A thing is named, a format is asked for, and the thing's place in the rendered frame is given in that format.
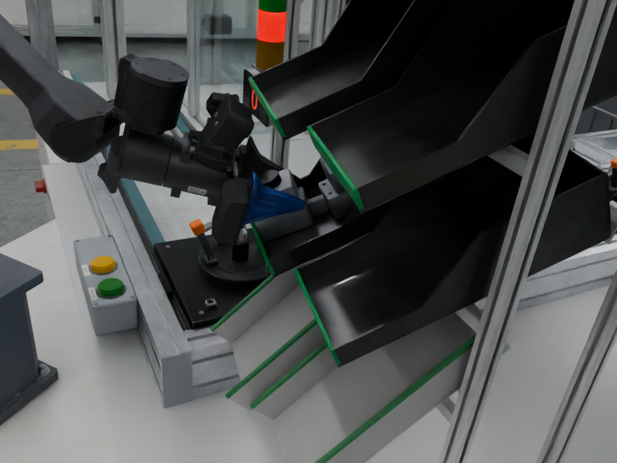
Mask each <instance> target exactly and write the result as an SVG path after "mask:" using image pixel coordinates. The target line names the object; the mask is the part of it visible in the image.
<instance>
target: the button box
mask: <svg viewBox="0 0 617 463"><path fill-rule="evenodd" d="M73 247H74V254H75V262H76V267H77V271H78V275H79V278H80V281H81V284H82V288H83V292H84V297H85V301H86V304H87V308H88V310H89V314H90V318H91V321H92V324H93V327H94V331H95V335H102V334H106V333H113V332H118V331H123V330H127V329H131V328H136V327H139V312H138V299H137V297H136V294H135V291H134V289H133V286H132V285H131V282H130V280H129V275H128V273H127V270H126V268H125V266H124V264H123V261H122V259H121V256H120V253H119V251H118V248H117V245H116V243H115V240H114V237H113V236H112V235H107V236H100V237H95V238H88V239H82V240H76V241H73ZM102 255H106V256H110V257H112V258H114V259H115V263H116V266H115V268H114V269H113V270H112V271H110V272H106V273H97V272H94V271H93V270H92V269H91V261H92V260H93V259H94V258H96V257H98V256H102ZM107 278H117V279H120V280H121V281H122V282H123V284H124V290H123V292H122V293H120V294H119V295H117V296H114V297H105V296H102V295H100V294H99V293H98V288H97V286H98V284H99V283H100V282H101V281H102V280H104V279H107Z"/></svg>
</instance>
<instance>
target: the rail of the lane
mask: <svg viewBox="0 0 617 463"><path fill-rule="evenodd" d="M105 162H106V160H105V158H104V156H103V154H102V153H101V152H100V153H98V154H97V155H95V156H94V157H92V158H91V159H90V160H88V161H87V162H84V163H80V164H79V163H76V168H77V171H78V173H79V176H80V178H81V181H82V183H83V186H84V191H85V194H86V195H87V198H88V201H89V204H90V206H91V209H92V211H93V214H94V216H95V221H96V224H97V227H98V229H99V231H100V234H101V236H107V235H112V236H113V237H114V240H115V243H116V245H117V248H118V251H119V253H120V256H121V259H122V261H123V264H124V266H125V268H126V270H127V273H128V275H129V280H130V282H131V285H132V286H133V289H134V291H135V294H136V297H137V299H138V312H139V327H136V328H135V331H136V334H137V336H138V339H139V341H140V346H141V349H142V351H143V354H144V356H145V359H146V362H147V364H148V367H149V370H150V372H151V376H152V379H153V382H154V384H155V387H156V389H157V392H158V395H159V397H160V400H161V403H162V406H163V408H164V409H165V408H169V407H172V406H175V405H179V404H182V403H186V402H190V401H192V400H193V367H192V349H191V347H190V345H189V343H188V342H187V339H186V337H185V334H184V332H183V329H182V327H181V325H180V323H179V321H178V319H177V317H176V315H175V313H174V309H173V307H172V305H171V303H170V301H169V300H170V299H173V298H174V294H173V290H172V288H171V286H170V284H169V282H168V279H167V277H166V275H165V273H164V272H159V273H158V275H157V273H156V271H155V269H154V267H153V264H152V262H151V259H150V257H149V255H148V253H147V251H146V249H145V247H144V244H143V242H142V240H141V238H140V235H139V233H138V231H137V229H136V227H135V225H134V222H133V220H132V218H131V216H130V215H129V211H128V209H127V207H126V205H125V202H124V200H123V198H122V196H121V195H120V193H119V190H118V189H117V192H116V193H114V194H111V193H110V192H109V191H108V189H107V187H106V185H105V183H104V181H103V180H102V179H101V178H100V177H99V176H98V175H97V172H98V169H99V166H100V164H102V163H105Z"/></svg>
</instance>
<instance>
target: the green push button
mask: <svg viewBox="0 0 617 463"><path fill-rule="evenodd" d="M97 288H98V293H99V294H100V295H102V296H105V297H114V296H117V295H119V294H120V293H122V292H123V290H124V284H123V282H122V281H121V280H120V279H117V278H107V279H104V280H102V281H101V282H100V283H99V284H98V286H97Z"/></svg>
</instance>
